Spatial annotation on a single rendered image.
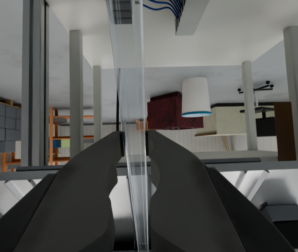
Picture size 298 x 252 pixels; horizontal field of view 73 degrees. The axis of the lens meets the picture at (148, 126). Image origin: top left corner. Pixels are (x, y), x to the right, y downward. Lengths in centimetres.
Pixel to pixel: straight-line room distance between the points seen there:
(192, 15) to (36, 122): 42
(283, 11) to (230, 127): 514
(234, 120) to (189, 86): 285
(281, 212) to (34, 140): 44
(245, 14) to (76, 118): 54
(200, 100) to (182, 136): 693
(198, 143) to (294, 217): 993
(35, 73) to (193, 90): 280
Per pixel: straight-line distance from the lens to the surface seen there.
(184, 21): 55
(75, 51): 65
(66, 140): 553
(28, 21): 56
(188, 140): 1004
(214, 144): 1047
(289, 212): 30
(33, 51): 52
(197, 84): 319
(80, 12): 60
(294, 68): 75
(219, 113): 567
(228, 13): 64
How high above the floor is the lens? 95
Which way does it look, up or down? 4 degrees down
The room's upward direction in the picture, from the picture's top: 178 degrees clockwise
